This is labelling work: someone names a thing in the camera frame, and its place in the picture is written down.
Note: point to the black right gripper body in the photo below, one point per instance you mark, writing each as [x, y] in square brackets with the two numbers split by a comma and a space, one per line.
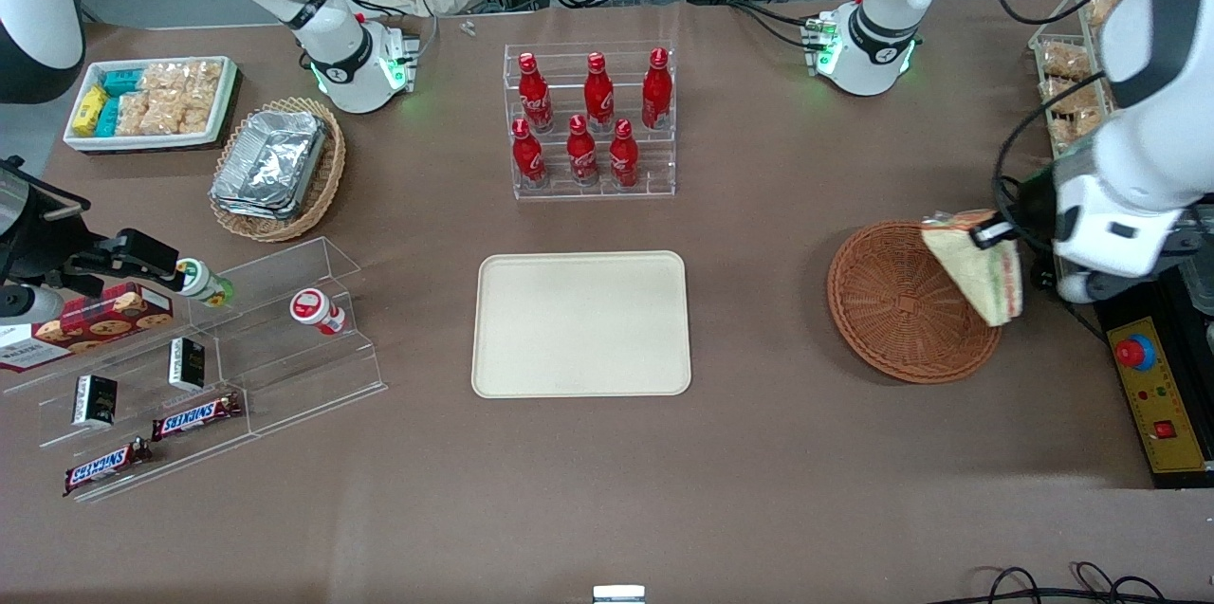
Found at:
[43, 239]

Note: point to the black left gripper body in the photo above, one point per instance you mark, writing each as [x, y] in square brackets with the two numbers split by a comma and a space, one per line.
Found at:
[1034, 205]

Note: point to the triangular sandwich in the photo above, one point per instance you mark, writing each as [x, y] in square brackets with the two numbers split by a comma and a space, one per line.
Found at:
[977, 272]

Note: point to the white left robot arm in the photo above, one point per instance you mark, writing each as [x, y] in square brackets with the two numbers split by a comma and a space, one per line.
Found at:
[1157, 139]

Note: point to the brown round wicker basket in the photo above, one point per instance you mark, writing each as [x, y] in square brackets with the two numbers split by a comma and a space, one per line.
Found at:
[892, 310]

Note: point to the light wicker basket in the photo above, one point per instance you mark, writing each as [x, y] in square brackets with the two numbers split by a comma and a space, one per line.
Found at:
[318, 192]

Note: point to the cream rectangular plastic tray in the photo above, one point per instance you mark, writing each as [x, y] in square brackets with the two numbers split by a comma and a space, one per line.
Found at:
[580, 324]

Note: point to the red tartan cookie box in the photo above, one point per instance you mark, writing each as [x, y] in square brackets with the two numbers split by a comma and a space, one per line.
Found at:
[95, 324]

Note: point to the green sunflower yogurt cup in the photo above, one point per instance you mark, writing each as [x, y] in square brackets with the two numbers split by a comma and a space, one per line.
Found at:
[206, 284]

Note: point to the brown pastry packet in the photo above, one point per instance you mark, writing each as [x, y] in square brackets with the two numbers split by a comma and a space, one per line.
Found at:
[1076, 111]
[1067, 62]
[1105, 9]

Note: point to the small black chocolate box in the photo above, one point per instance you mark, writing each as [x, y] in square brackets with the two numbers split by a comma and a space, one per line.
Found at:
[187, 364]
[95, 400]

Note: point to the yellow snack packet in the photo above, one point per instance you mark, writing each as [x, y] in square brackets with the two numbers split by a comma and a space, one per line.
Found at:
[89, 111]

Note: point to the teal snack packet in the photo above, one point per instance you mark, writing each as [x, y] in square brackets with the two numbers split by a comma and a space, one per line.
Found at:
[123, 80]
[108, 118]

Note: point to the clear rice cracker bag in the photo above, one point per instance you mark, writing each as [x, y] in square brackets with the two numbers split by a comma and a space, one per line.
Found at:
[164, 77]
[204, 79]
[199, 116]
[166, 115]
[133, 115]

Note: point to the silver foil container stack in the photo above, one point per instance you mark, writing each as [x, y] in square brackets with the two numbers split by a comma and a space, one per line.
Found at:
[270, 163]

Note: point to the Snickers chocolate bar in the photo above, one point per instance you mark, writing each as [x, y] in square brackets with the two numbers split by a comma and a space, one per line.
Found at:
[104, 466]
[196, 415]

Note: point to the white rectangular snack bin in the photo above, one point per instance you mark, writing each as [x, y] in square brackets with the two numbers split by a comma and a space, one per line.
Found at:
[228, 97]

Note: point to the clear acrylic stepped display rack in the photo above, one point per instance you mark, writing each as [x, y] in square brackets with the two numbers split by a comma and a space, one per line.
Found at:
[285, 367]

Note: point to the red lidded yogurt cup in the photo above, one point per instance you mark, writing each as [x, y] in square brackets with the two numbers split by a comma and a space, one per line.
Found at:
[318, 310]

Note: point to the yellow emergency stop control box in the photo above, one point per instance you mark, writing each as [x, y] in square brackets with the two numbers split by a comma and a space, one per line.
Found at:
[1171, 395]

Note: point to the red cola bottle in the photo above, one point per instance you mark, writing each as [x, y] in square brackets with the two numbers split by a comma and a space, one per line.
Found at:
[581, 154]
[527, 155]
[597, 94]
[623, 156]
[656, 89]
[534, 94]

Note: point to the clear acrylic bottle rack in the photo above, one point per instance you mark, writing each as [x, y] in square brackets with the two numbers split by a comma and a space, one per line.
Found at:
[588, 192]

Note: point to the small white metal bracket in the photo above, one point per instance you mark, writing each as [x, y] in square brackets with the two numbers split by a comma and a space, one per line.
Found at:
[618, 594]

